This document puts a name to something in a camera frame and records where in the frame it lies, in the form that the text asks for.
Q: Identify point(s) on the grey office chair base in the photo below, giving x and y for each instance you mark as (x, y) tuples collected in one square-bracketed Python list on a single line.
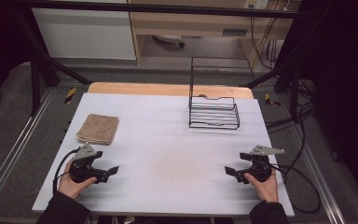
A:
[(169, 38)]

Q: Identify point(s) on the aluminium floor rail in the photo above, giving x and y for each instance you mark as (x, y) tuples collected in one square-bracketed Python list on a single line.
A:
[(334, 211), (12, 152)]

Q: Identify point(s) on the yellow black tape marker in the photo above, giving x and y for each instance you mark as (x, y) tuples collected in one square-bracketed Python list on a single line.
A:
[(70, 95), (268, 99)]

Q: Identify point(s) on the white power strip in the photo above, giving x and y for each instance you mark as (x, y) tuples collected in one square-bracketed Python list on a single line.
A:
[(256, 3)]

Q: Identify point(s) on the white cabinet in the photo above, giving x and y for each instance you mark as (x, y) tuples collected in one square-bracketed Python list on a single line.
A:
[(84, 34)]

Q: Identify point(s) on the beige towel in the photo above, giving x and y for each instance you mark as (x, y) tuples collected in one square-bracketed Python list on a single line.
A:
[(98, 129)]

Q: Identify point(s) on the person's right hand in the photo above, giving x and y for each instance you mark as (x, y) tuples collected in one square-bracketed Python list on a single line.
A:
[(268, 189)]

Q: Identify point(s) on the light wooden desk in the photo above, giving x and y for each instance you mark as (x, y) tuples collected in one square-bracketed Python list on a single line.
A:
[(183, 26)]

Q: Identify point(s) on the white foam table cover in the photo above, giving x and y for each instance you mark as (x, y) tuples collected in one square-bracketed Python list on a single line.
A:
[(167, 149)]

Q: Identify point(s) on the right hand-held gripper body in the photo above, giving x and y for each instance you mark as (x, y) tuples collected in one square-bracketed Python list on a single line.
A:
[(261, 169)]

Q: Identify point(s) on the person's left hand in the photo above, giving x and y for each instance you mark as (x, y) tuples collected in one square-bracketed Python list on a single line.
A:
[(71, 188)]

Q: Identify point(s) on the black metal frame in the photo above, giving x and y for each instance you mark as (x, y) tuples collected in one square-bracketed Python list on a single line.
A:
[(167, 8)]

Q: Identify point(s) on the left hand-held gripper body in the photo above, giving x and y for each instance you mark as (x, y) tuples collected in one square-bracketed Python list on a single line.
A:
[(82, 172)]

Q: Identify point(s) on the black curtain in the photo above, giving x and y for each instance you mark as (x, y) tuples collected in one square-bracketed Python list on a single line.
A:
[(0, 46), (345, 77)]

